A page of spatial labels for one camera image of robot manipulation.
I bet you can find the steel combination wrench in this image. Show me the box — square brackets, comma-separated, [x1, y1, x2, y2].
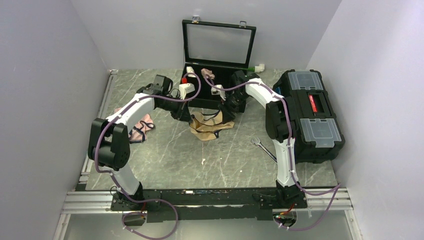
[250, 137, 277, 163]

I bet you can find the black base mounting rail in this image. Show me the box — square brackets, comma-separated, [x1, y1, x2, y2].
[110, 186, 308, 223]

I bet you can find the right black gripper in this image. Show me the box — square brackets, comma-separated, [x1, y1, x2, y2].
[217, 91, 250, 125]

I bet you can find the rolled white underwear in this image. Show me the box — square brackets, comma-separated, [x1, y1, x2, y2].
[186, 66, 196, 78]

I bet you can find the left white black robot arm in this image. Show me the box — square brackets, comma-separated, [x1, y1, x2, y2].
[87, 75, 191, 210]

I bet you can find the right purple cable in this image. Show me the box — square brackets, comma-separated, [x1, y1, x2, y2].
[202, 73, 342, 232]

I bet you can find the black compartment storage box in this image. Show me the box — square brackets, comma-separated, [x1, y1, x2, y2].
[181, 19, 257, 110]

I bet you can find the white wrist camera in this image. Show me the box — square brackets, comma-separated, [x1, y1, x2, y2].
[210, 84, 226, 101]
[178, 77, 195, 100]

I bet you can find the green white pipe fitting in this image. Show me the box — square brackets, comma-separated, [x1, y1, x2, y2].
[247, 63, 265, 73]

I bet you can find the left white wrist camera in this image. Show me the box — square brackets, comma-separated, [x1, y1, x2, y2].
[178, 77, 195, 100]

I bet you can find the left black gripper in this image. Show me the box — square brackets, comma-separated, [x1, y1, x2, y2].
[158, 94, 194, 124]

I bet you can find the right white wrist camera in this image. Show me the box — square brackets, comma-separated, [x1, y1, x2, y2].
[210, 84, 226, 101]

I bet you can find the rolled pink underwear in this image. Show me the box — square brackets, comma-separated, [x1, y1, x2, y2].
[201, 68, 215, 80]

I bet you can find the pink underwear navy trim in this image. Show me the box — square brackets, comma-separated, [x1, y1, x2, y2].
[125, 114, 156, 144]

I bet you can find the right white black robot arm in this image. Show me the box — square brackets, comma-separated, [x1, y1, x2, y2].
[218, 70, 302, 208]

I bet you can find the beige underwear navy trim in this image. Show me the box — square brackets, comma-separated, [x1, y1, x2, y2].
[189, 110, 235, 142]

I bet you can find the aluminium frame rail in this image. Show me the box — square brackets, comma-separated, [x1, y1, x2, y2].
[52, 69, 118, 240]

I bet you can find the black plastic toolbox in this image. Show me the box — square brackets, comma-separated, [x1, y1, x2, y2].
[272, 69, 346, 164]

